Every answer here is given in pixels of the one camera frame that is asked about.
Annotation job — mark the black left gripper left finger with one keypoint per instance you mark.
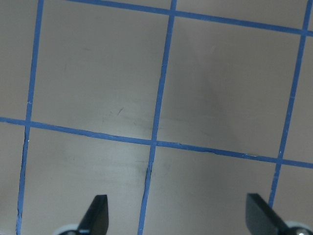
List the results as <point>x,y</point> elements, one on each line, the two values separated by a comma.
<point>95,220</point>

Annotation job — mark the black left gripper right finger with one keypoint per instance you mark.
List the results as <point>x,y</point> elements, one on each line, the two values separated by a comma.
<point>261,219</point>

